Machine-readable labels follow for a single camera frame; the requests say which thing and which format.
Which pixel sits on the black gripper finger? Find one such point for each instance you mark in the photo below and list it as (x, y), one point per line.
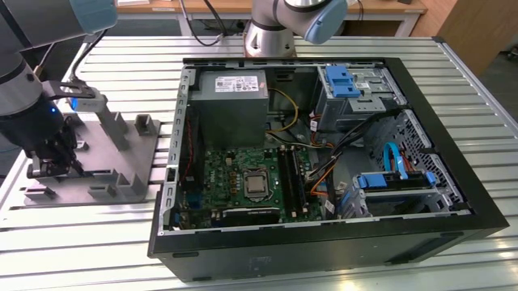
(38, 168)
(71, 165)

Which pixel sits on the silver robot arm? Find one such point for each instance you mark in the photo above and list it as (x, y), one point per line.
(17, 75)

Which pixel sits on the grey parts rack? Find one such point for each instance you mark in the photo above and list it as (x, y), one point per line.
(138, 151)

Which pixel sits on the green motherboard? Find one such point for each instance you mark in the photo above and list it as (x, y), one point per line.
(226, 188)

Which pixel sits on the grey power supply unit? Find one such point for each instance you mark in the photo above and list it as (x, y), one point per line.
(226, 121)

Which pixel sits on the black CPU socket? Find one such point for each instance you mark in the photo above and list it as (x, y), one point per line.
(257, 169)

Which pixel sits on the silver CPU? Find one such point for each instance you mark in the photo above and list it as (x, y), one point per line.
(256, 184)

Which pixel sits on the black graphics card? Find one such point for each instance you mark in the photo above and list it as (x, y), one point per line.
(248, 215)

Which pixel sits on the white box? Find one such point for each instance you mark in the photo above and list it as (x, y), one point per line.
(134, 2)

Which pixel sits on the black PC case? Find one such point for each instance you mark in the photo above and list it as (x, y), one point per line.
(324, 251)

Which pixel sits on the blue plastic drive latch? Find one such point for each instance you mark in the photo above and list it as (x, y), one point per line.
(340, 83)

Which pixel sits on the hard disk in blue carrier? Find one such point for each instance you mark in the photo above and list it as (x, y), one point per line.
(373, 181)

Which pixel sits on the grey metal drive cage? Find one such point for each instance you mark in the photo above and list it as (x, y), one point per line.
(364, 106)

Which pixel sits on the metal disk bay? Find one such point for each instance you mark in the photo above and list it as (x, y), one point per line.
(405, 192)

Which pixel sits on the wooden lab desk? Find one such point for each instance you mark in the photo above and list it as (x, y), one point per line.
(385, 9)

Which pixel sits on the wooden cabinet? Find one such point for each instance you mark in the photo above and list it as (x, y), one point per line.
(477, 30)

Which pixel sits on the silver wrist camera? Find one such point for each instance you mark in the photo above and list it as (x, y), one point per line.
(93, 104)

